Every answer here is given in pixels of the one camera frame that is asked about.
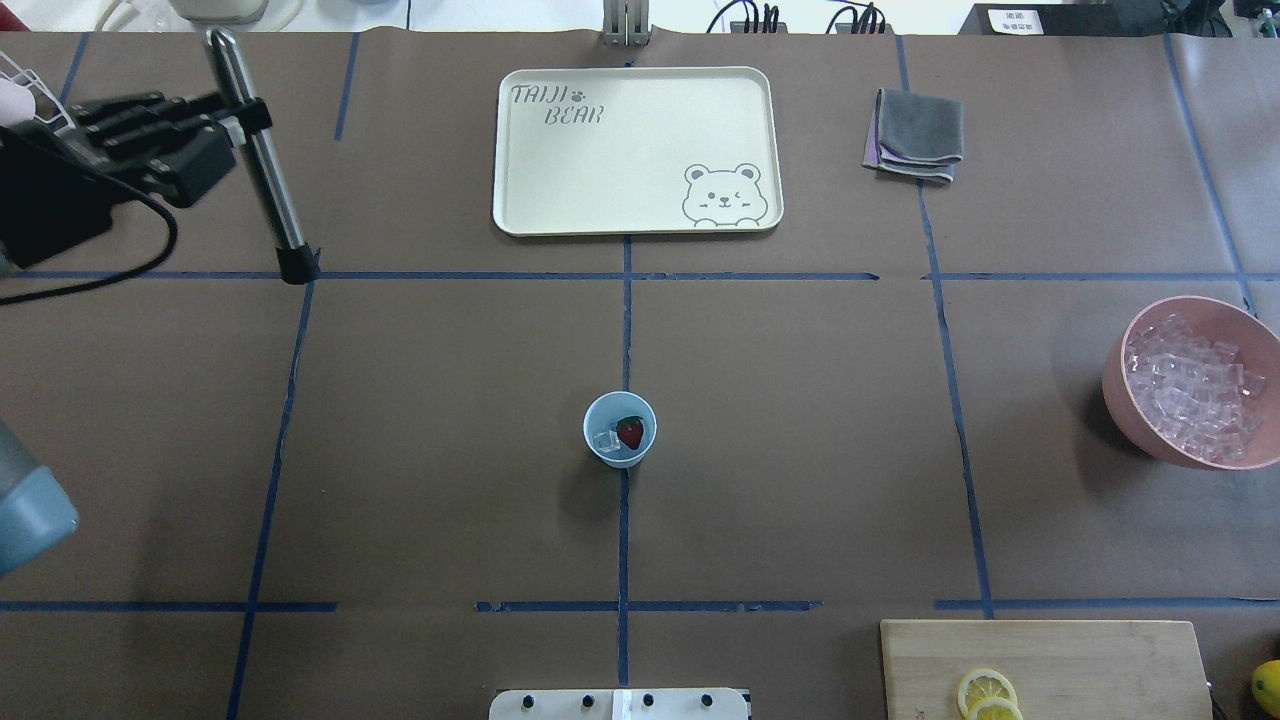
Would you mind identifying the light blue plastic cup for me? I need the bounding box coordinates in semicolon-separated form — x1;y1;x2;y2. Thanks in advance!
582;391;659;469

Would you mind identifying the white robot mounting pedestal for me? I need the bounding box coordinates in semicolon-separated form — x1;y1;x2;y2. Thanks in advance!
488;687;753;719

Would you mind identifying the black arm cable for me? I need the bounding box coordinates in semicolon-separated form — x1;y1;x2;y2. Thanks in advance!
0;129;180;307

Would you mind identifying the bamboo cutting board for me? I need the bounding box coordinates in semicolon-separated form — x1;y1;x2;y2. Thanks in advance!
879;619;1212;719

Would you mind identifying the cream bear serving tray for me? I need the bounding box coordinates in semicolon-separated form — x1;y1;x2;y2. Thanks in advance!
492;67;785;237

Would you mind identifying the steel muddler black tip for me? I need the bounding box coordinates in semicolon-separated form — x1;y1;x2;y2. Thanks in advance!
205;26;320;284

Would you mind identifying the pink upturned cup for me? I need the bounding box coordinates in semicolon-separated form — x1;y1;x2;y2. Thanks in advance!
0;77;36;128

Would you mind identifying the white wire cup rack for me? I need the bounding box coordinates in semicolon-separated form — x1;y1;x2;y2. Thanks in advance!
1;53;74;135

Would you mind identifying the grey folded cloth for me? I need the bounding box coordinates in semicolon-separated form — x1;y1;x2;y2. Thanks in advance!
876;88;965;184

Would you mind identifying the whole lemon bottom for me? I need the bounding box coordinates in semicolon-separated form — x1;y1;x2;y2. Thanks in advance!
1251;659;1280;719

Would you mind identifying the lemon slices row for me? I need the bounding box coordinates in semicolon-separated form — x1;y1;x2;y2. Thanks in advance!
955;667;1024;719

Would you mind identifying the pink bowl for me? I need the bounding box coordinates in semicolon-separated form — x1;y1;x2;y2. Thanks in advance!
1101;295;1279;471

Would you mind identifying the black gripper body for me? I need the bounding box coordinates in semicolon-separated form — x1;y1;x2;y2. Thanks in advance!
1;92;239;269

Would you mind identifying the purple folded cloth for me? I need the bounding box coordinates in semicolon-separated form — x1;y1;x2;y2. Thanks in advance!
863;96;882;170

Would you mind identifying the clear ice cube pile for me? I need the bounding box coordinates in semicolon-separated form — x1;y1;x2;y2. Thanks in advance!
1124;313;1268;464

